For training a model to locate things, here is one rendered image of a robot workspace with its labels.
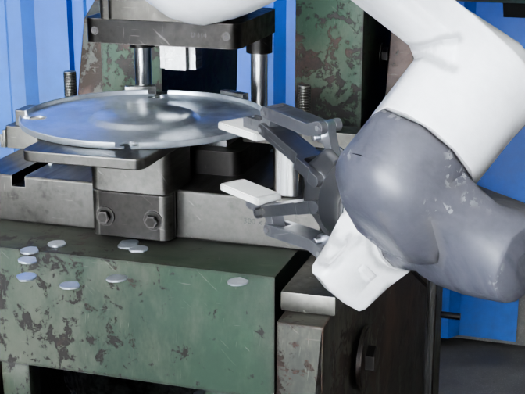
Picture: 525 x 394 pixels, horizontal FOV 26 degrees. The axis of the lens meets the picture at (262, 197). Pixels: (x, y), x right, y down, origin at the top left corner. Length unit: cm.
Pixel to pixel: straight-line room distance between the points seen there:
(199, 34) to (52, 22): 146
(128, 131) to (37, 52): 156
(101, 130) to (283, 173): 21
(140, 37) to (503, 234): 66
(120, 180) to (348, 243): 43
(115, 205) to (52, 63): 151
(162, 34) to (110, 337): 36
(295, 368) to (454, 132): 42
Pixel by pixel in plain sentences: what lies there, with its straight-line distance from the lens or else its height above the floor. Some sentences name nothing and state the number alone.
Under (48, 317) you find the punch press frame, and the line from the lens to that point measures 135.
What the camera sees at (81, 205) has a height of 67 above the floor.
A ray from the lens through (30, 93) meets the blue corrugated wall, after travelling 284.
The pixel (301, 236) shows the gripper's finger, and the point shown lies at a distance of 109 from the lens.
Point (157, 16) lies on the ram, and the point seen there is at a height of 90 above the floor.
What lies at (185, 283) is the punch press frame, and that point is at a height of 63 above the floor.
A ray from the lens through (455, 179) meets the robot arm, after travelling 85.
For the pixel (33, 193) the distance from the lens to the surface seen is 142.
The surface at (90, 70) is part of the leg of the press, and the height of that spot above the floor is 76.
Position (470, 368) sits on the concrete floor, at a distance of 258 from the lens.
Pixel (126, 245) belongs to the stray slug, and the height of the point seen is 65.
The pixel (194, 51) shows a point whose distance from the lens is 143.
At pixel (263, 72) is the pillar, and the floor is 81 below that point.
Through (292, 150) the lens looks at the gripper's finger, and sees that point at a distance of 108.
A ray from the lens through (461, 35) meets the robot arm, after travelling 88.
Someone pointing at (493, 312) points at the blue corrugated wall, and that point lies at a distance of 266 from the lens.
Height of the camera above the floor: 107
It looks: 17 degrees down
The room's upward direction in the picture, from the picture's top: straight up
